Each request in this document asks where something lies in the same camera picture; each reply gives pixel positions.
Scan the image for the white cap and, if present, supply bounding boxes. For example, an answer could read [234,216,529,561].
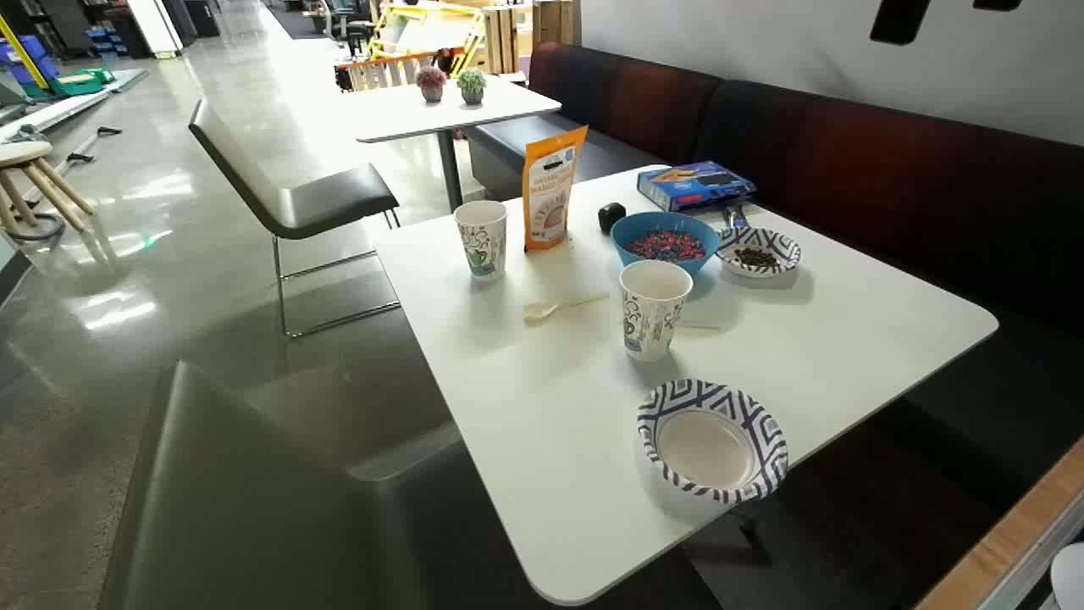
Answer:
[1047,538,1084,610]

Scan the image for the orange snack pouch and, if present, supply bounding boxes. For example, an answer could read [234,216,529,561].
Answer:
[518,124,594,257]

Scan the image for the blue patterned bowl with food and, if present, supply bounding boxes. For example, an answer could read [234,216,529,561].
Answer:
[715,223,808,285]

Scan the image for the wooden stool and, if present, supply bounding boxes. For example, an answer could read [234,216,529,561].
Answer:
[0,138,115,266]

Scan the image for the wooden ledge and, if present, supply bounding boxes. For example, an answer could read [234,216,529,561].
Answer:
[915,439,1084,610]

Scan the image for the blue cardboard box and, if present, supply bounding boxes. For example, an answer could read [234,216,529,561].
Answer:
[634,158,758,216]

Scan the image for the blue plastic bowl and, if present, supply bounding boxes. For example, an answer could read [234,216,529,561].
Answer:
[606,212,721,280]

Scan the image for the black seat metal chair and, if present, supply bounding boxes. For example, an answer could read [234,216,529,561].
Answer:
[186,97,404,342]

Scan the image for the wooden slatted furniture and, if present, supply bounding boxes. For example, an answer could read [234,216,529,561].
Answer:
[331,45,439,97]

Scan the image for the red green blue pebbles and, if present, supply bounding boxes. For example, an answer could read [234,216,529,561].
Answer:
[626,226,710,266]

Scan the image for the empty blue patterned paper bowl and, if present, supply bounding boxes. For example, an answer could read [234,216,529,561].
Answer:
[634,376,793,505]

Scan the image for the floral paper cup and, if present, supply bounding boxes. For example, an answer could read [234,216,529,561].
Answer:
[616,257,698,368]
[451,197,512,281]

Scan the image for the green plant pot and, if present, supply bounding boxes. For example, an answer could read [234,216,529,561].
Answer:
[456,66,492,110]

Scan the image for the red plant pot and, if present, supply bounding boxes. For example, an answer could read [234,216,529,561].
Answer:
[414,66,451,110]

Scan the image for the grey padded chair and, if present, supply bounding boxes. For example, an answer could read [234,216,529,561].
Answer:
[100,361,546,610]

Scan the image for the blue green storage bins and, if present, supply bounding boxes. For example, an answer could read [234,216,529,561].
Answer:
[0,31,115,102]

